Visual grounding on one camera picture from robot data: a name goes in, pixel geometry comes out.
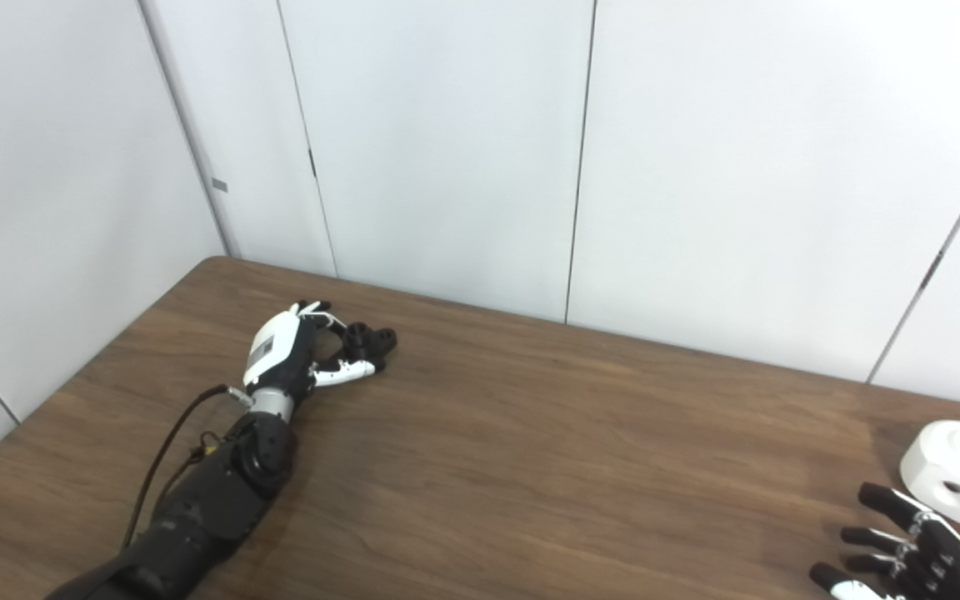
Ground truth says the black plastic holder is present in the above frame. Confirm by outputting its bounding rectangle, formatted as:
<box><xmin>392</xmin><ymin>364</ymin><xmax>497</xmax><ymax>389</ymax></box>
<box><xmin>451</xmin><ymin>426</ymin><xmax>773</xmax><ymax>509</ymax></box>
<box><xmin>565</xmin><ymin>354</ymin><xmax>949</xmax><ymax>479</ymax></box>
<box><xmin>332</xmin><ymin>322</ymin><xmax>398</xmax><ymax>368</ymax></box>

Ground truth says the thin wire with yellow plug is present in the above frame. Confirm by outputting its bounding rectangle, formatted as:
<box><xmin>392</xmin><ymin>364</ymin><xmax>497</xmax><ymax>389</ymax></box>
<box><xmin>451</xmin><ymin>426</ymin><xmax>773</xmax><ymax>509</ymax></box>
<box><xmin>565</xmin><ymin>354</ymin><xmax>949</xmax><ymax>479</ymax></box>
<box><xmin>155</xmin><ymin>432</ymin><xmax>224</xmax><ymax>501</ymax></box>

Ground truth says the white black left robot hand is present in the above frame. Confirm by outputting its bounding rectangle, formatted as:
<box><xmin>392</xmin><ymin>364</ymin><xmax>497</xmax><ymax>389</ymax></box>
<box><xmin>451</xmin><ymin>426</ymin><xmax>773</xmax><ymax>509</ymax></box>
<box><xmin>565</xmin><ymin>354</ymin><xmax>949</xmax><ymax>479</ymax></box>
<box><xmin>243</xmin><ymin>300</ymin><xmax>385</xmax><ymax>394</ymax></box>

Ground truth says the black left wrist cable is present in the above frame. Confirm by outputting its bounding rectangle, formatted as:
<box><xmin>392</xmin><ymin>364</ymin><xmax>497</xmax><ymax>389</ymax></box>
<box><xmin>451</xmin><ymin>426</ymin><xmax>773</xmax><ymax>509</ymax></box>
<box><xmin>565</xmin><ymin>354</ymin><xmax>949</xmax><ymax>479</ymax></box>
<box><xmin>122</xmin><ymin>383</ymin><xmax>254</xmax><ymax>551</ymax></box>

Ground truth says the round white plastic piece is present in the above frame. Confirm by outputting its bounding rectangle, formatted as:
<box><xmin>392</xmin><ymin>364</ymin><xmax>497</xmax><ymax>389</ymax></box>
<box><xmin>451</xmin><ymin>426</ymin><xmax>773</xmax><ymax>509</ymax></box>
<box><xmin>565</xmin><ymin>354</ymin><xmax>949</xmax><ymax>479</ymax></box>
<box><xmin>899</xmin><ymin>419</ymin><xmax>960</xmax><ymax>529</ymax></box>

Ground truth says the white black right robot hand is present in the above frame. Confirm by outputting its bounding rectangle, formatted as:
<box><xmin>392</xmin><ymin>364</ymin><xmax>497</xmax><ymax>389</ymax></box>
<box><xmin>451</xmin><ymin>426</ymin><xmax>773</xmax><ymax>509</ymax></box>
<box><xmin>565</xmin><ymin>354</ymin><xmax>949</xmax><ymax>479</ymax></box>
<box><xmin>809</xmin><ymin>482</ymin><xmax>960</xmax><ymax>600</ymax></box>

